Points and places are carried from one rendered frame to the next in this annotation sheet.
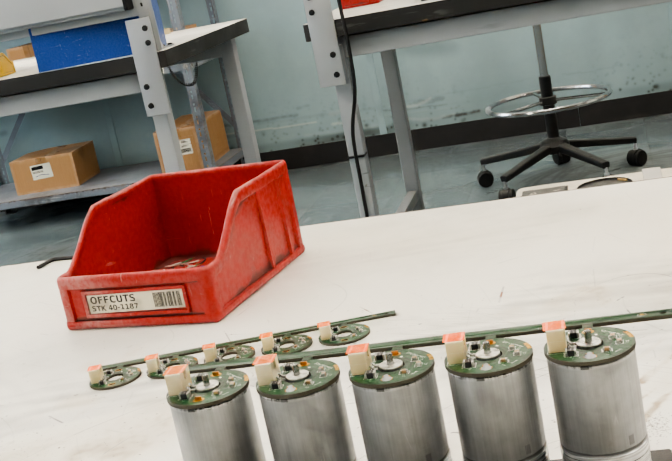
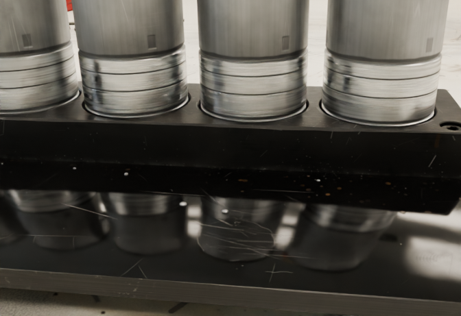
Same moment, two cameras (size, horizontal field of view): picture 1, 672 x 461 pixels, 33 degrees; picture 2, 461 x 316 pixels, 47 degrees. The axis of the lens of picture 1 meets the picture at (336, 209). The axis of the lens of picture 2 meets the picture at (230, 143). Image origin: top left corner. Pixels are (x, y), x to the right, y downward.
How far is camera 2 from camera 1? 0.22 m
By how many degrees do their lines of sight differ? 11
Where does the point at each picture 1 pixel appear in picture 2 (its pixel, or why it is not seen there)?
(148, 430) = not seen: outside the picture
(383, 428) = not seen: outside the picture
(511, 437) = (266, 20)
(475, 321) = not seen: hidden behind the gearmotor
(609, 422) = (408, 11)
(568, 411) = not seen: outside the picture
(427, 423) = not seen: outside the picture
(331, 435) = not seen: outside the picture
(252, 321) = not seen: hidden behind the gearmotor
